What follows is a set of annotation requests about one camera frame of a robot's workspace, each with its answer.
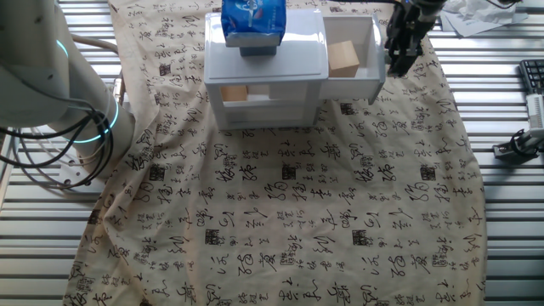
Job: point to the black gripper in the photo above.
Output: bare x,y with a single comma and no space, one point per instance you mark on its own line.
410,21

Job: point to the wooden block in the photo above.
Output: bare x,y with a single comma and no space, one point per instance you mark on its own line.
342,59
234,93

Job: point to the white drawer cabinet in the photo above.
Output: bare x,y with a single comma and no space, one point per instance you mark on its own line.
263,68

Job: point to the crumpled white paper sheets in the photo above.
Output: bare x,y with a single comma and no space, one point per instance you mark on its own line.
476,17

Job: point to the black keyboard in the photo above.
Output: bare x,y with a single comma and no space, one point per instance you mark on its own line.
533,76

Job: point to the blue tissue pack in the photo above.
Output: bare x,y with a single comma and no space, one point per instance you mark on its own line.
255,21

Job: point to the beige calligraphy print cloth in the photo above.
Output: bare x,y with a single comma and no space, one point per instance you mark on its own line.
297,212

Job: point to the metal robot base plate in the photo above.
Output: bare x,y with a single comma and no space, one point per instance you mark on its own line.
72,170

